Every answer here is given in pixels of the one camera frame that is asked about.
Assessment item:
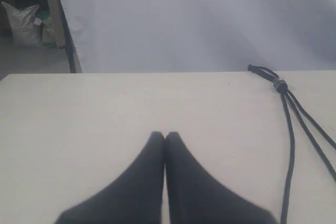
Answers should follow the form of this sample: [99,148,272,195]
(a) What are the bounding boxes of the white woven sack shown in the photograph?
[2,2,42,47]

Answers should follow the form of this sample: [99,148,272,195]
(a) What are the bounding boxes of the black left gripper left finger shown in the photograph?
[56,132,164,224]

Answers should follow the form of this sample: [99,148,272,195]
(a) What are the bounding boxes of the black stand pole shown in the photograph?
[47,0,76,73]

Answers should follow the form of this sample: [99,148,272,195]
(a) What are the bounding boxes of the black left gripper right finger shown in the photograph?
[165,132,277,223]

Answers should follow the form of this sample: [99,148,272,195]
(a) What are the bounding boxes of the grey backdrop cloth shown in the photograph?
[61,0,335,73]

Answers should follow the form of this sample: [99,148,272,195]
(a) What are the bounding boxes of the green printed bag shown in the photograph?
[36,10,57,47]

